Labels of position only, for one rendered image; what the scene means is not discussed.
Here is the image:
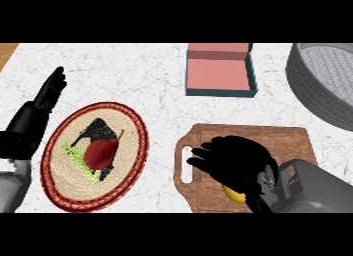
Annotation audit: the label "pink box teal sides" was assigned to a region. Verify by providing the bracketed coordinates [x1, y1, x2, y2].
[185, 43, 260, 98]

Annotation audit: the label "grey wicker basket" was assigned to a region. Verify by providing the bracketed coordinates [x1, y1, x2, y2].
[284, 43, 353, 134]

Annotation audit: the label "yellow lemon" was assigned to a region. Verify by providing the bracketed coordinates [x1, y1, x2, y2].
[220, 185, 248, 205]

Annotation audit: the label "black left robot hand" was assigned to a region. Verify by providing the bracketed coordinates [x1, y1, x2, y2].
[0, 66, 68, 161]

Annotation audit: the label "oval woven placemat red rim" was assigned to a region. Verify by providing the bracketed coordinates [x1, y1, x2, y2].
[38, 101, 151, 213]

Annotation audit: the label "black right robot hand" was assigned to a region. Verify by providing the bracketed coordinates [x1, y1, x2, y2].
[185, 135, 281, 214]

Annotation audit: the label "brown wooden cutting board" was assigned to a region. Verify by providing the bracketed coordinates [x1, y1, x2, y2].
[171, 123, 319, 214]

